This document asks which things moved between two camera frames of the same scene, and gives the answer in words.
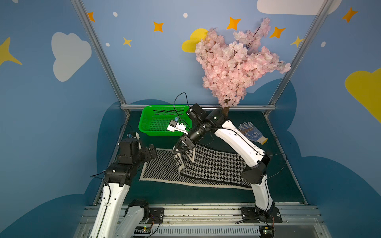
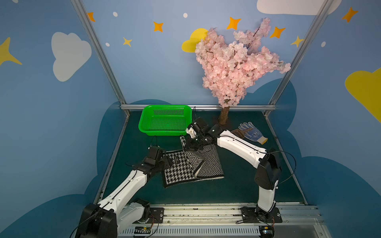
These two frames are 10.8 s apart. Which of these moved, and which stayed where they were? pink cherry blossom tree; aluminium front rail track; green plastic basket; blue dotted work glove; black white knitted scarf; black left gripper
Moved: black left gripper; black white knitted scarf
Stayed: green plastic basket; aluminium front rail track; blue dotted work glove; pink cherry blossom tree
